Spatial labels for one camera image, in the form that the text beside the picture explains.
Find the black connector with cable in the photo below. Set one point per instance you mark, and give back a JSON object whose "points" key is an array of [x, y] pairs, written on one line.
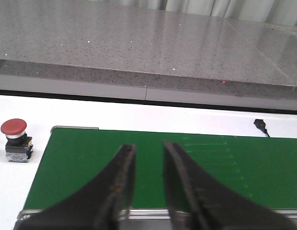
{"points": [[261, 125]]}

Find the grey stone slab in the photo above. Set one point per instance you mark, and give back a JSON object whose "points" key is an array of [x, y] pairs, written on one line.
{"points": [[98, 42], [277, 42]]}

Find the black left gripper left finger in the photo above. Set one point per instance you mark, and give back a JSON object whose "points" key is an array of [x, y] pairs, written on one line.
{"points": [[98, 205]]}

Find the aluminium conveyor side rail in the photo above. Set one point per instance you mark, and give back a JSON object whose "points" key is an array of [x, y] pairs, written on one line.
{"points": [[154, 214]]}

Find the green conveyor belt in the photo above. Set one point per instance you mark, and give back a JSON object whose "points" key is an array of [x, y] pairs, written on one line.
{"points": [[261, 169]]}

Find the grey stone slab left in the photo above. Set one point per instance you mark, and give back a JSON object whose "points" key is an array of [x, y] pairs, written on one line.
{"points": [[98, 42]]}

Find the white panel under slabs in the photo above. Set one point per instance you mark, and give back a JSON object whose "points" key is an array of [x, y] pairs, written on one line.
{"points": [[73, 90]]}

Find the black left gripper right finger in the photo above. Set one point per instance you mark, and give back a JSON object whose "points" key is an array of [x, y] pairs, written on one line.
{"points": [[197, 201]]}

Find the grey stone slab right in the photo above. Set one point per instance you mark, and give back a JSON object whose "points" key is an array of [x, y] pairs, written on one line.
{"points": [[277, 42]]}

